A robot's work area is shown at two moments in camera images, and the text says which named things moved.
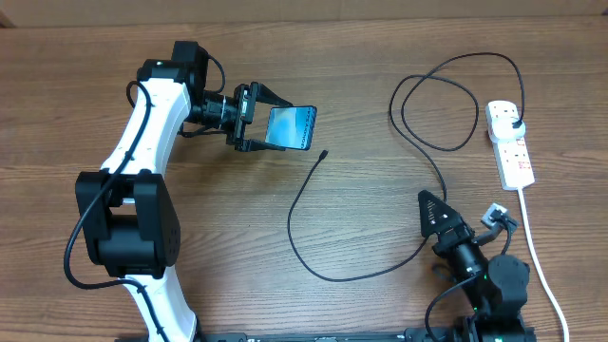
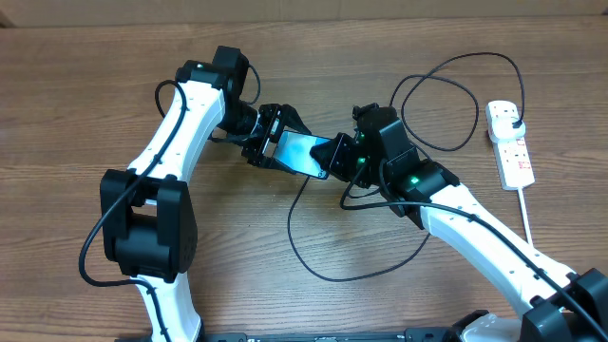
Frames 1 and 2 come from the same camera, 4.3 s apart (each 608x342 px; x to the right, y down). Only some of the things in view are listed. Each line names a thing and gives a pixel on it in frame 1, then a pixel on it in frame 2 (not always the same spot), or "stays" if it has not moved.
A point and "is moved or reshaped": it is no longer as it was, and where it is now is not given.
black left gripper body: x=244 y=99 to x=268 y=127
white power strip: x=511 y=157 stays
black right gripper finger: x=435 y=216 to x=329 y=153
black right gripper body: x=459 y=236 to x=355 y=164
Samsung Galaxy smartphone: x=292 y=126 is moved or reshaped
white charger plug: x=502 y=129 stays
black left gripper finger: x=260 y=145 to x=272 y=162
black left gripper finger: x=266 y=96 to x=292 y=119
